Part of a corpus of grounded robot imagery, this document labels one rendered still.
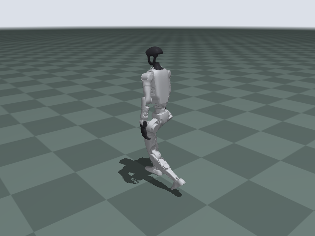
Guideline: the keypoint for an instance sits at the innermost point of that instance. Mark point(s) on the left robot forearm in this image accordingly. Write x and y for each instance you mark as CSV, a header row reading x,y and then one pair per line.
x,y
144,111

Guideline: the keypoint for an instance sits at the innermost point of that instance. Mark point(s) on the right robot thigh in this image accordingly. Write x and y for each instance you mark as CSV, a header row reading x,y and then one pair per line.
x,y
170,117

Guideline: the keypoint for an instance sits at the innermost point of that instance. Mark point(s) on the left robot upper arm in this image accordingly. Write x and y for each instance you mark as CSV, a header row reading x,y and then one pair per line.
x,y
146,79

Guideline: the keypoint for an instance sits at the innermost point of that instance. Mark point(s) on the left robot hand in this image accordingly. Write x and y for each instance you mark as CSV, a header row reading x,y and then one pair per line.
x,y
143,130

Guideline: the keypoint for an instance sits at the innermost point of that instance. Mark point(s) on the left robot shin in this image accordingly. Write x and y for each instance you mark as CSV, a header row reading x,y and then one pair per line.
x,y
162,165

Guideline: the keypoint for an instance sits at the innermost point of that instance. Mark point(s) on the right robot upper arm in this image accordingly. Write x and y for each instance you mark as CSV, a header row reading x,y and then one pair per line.
x,y
169,74

